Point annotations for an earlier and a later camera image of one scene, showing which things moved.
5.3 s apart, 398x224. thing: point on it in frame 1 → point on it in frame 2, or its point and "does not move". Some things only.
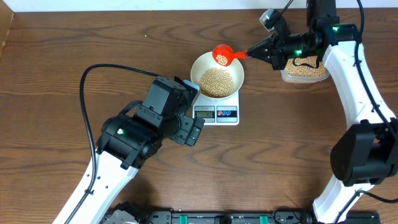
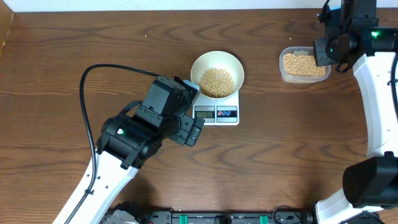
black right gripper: (273, 55) → (321, 58)
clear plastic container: (304, 70) does not move
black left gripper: (189, 129) does not move
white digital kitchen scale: (221, 112) does not move
